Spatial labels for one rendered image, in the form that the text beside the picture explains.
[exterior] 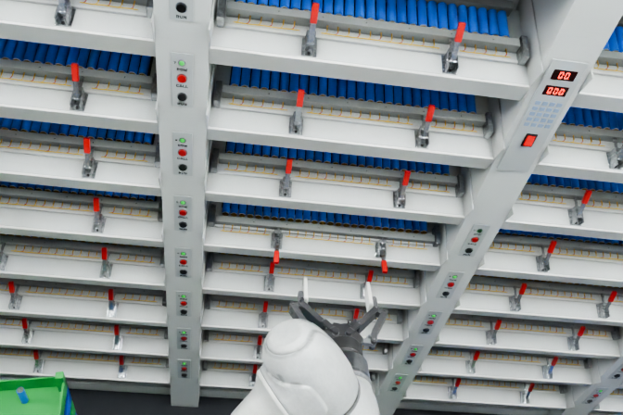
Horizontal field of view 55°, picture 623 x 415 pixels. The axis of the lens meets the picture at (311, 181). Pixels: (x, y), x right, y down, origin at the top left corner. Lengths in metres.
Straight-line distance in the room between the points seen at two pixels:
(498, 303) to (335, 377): 0.95
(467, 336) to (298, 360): 1.11
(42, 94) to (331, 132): 0.58
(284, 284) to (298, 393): 0.77
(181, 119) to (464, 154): 0.59
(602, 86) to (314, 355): 0.77
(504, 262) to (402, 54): 0.71
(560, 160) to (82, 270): 1.21
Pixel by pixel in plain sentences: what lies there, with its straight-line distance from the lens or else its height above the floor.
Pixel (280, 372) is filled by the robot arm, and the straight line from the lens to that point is 0.91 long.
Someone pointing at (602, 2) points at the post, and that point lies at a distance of 1.16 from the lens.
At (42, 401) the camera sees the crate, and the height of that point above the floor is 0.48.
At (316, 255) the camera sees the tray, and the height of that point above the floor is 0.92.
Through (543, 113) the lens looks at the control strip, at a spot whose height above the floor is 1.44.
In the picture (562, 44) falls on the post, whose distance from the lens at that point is 1.18.
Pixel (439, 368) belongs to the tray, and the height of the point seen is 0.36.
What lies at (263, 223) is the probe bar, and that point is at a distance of 1.49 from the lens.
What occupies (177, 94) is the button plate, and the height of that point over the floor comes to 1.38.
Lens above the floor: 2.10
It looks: 45 degrees down
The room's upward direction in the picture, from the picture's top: 12 degrees clockwise
